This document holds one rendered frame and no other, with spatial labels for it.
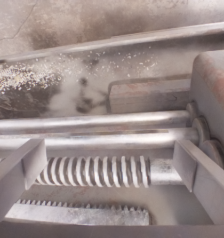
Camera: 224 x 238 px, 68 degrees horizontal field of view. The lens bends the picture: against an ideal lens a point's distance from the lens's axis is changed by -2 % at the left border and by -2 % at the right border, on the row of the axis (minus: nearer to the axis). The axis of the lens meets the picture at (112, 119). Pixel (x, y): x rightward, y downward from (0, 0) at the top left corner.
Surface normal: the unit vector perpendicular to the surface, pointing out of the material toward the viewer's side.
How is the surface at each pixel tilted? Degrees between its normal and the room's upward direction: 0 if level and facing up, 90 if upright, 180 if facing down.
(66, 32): 0
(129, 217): 90
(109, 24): 0
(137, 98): 0
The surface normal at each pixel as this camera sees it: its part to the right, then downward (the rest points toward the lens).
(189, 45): -0.12, 0.61
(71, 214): -0.16, -0.79
